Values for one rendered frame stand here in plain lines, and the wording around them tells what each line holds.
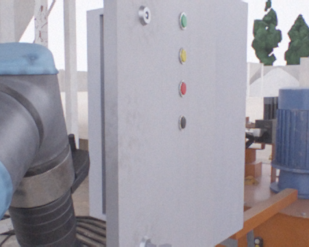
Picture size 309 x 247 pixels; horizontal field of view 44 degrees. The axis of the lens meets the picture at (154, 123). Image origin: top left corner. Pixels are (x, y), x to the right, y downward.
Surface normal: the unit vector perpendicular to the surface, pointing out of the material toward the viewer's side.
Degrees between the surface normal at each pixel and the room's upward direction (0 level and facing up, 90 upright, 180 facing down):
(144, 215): 90
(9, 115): 53
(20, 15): 110
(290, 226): 90
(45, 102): 76
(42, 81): 101
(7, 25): 90
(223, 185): 90
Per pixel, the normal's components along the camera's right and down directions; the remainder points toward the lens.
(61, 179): 0.84, 0.25
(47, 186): 0.54, 0.41
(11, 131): 0.87, -0.39
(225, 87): 0.77, 0.06
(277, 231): -0.57, 0.08
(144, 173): 0.89, 0.04
